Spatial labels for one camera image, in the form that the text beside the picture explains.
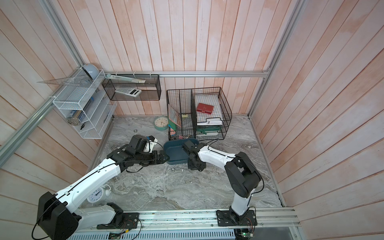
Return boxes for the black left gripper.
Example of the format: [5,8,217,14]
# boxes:
[135,149,170,166]

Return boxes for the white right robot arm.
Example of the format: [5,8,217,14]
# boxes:
[182,141,263,227]

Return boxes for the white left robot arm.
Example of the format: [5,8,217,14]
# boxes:
[35,150,169,240]

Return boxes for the teal plastic storage box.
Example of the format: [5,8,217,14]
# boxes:
[164,138,200,165]

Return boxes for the white box in organizer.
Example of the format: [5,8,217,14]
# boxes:
[197,118,223,126]

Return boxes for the green round clock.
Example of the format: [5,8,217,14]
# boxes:
[154,116,169,131]

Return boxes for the colourful paper folders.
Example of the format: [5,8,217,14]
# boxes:
[168,105,182,136]

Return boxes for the white alarm clock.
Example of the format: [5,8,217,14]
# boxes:
[87,185,112,204]

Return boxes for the white calculator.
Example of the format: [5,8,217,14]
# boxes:
[115,87,142,98]

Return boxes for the green ruler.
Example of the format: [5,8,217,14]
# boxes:
[105,74,146,84]

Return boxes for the clear triangle ruler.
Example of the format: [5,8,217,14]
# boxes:
[39,75,93,88]

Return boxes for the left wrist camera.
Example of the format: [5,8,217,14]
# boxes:
[128,135,158,153]

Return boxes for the black wire desk organizer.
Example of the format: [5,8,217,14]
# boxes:
[166,87,232,141]

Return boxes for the black wire wall basket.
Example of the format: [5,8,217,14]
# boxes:
[102,74,162,101]

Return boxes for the white wire mesh shelf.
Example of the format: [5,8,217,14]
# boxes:
[53,69,117,140]

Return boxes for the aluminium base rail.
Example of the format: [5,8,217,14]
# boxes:
[68,207,305,240]

